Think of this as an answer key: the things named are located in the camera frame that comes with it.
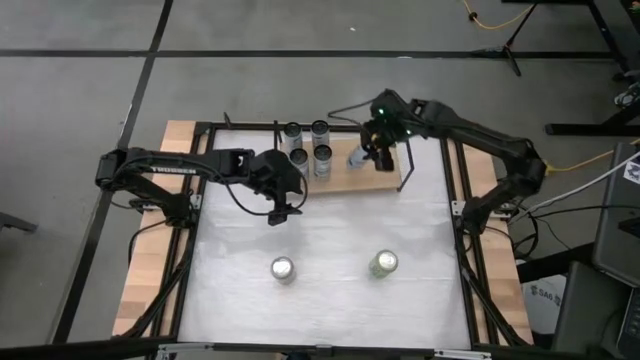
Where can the green Sanzo can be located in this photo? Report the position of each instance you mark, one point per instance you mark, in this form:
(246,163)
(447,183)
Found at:
(384,263)

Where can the black computer case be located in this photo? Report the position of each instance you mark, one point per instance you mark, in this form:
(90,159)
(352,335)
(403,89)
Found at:
(615,235)

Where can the black desk leg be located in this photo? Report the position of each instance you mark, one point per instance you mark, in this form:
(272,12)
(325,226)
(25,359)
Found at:
(590,129)
(610,35)

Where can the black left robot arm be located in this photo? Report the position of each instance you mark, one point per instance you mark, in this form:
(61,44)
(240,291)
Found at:
(170,167)

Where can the person's shoe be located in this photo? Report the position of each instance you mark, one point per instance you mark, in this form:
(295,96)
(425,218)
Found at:
(627,96)

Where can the white labelled box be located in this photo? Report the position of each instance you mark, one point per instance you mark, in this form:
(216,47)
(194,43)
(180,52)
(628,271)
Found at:
(542,305)

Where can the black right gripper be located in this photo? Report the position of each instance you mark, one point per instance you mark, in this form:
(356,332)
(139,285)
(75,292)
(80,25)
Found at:
(382,132)

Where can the black tripod stand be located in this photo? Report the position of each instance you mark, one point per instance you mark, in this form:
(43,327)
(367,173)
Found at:
(507,50)

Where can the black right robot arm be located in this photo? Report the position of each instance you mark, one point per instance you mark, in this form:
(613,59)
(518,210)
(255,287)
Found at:
(500,145)

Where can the wooden tray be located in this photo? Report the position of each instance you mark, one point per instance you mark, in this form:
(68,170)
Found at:
(350,180)

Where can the white Celsius Arctic Vibe can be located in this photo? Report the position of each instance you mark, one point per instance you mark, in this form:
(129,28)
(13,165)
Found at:
(356,159)
(320,131)
(322,160)
(299,161)
(293,134)

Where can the dark chair base leg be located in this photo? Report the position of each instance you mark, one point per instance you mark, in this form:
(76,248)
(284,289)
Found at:
(15,222)

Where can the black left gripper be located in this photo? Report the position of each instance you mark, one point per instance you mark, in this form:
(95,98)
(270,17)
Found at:
(275,172)

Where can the red-white Spindrift can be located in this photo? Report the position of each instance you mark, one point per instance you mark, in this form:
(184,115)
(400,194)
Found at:
(283,270)

